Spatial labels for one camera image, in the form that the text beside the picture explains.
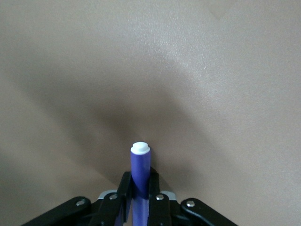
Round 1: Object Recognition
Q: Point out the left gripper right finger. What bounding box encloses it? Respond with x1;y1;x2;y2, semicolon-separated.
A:
147;172;238;226

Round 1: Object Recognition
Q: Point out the purple marker pen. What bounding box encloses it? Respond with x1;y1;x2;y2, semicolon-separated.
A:
130;141;151;226

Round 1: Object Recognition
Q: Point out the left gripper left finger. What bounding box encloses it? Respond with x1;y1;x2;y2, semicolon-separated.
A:
21;171;134;226

